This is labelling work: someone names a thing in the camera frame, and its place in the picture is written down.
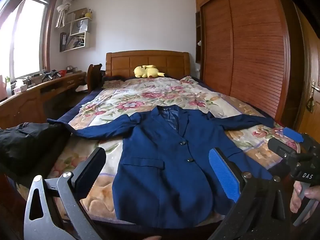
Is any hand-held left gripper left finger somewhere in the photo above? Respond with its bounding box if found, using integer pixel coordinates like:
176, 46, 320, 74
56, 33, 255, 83
23, 147, 107, 240

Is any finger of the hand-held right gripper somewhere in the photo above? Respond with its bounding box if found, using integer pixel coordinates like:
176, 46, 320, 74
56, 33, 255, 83
267, 138, 298, 167
282, 127, 304, 144

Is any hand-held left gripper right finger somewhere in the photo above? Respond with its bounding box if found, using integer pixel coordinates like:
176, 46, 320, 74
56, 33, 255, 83
208, 147, 287, 240

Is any navy blue suit jacket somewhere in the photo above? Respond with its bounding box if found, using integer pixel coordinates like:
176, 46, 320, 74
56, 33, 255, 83
47, 105, 275, 229

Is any pile of black clothes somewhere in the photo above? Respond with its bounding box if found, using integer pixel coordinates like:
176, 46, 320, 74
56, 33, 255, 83
0, 122, 72, 177

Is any person's right hand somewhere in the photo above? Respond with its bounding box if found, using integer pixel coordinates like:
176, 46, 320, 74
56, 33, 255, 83
290, 181, 320, 213

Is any navy bed sheet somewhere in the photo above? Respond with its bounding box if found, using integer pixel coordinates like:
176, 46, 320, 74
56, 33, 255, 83
56, 75, 228, 128

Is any wooden door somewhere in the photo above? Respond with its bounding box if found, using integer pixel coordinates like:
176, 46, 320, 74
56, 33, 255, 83
295, 5, 320, 135

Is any floral plush blanket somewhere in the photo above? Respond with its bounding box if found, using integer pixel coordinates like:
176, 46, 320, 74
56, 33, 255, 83
47, 76, 300, 220

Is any wooden chair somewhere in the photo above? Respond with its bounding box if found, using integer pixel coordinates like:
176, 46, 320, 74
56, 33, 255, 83
86, 63, 103, 93

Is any wooden slatted wardrobe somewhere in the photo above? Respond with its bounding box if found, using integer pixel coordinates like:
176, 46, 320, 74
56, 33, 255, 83
194, 0, 300, 130

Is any long wooden desk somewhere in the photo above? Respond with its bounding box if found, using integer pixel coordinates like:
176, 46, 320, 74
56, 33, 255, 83
0, 71, 88, 130

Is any black device on desk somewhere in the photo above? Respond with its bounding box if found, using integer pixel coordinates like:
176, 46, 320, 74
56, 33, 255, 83
41, 70, 62, 82

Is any white tissue box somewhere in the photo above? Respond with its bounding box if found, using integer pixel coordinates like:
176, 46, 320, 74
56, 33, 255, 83
12, 84, 28, 95

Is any yellow plush toy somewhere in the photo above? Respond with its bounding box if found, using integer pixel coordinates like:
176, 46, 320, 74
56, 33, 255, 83
133, 65, 165, 78

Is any pink thermos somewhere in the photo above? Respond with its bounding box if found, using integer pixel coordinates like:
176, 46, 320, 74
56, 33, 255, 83
0, 75, 7, 100

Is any row of books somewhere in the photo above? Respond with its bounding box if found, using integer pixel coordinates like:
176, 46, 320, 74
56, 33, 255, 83
60, 32, 85, 52

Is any white paper bag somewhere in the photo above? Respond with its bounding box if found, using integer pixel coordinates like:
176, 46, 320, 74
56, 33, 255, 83
76, 19, 88, 34

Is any wood-framed window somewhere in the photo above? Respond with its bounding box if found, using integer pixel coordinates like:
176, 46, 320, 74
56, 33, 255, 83
0, 0, 59, 85

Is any tied cream curtain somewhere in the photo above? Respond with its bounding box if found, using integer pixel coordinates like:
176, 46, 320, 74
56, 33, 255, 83
55, 0, 77, 28

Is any white wall shelf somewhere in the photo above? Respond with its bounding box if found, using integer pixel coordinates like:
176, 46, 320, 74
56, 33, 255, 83
59, 7, 94, 53

